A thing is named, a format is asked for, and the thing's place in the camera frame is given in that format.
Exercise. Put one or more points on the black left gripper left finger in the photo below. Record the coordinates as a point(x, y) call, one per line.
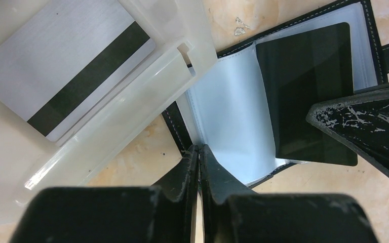
point(175, 213)

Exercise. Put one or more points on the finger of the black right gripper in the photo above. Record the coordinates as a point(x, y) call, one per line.
point(360, 122)

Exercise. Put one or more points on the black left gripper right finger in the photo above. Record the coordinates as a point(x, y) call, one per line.
point(219, 188)

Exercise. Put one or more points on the black leather card holder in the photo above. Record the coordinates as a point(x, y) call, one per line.
point(250, 107)

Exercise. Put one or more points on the black credit card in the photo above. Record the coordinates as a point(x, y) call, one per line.
point(299, 71)

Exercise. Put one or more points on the white plastic card tray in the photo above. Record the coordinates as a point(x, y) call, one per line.
point(29, 162)

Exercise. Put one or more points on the silver magnetic stripe card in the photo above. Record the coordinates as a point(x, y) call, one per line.
point(65, 59)

